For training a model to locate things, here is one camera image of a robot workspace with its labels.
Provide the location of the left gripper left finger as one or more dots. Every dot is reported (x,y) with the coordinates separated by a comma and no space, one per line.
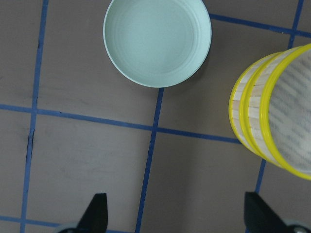
(94,219)

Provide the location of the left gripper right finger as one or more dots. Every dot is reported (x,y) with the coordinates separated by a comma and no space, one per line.
(260,218)

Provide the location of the yellow steamer layer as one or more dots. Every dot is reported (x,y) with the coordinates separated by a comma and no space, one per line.
(276,118)
(234,110)

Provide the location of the light green plate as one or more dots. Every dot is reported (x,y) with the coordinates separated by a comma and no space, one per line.
(157,43)

